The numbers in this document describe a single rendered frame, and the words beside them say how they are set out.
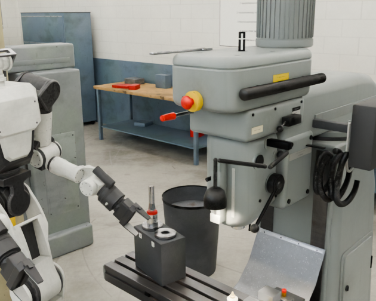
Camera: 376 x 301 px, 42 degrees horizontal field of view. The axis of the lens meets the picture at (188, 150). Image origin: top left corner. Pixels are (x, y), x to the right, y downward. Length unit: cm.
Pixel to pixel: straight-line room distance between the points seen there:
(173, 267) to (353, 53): 442
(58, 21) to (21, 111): 704
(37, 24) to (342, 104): 782
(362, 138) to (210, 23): 566
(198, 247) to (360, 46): 325
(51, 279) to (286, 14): 128
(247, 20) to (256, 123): 531
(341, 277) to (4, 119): 143
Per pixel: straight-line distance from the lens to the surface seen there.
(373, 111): 161
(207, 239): 377
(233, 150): 155
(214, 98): 139
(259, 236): 217
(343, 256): 211
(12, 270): 154
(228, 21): 695
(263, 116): 151
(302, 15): 172
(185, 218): 365
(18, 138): 182
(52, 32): 899
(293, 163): 173
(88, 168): 202
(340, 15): 608
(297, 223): 206
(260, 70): 145
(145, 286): 206
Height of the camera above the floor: 201
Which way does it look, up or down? 16 degrees down
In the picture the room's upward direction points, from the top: 1 degrees counter-clockwise
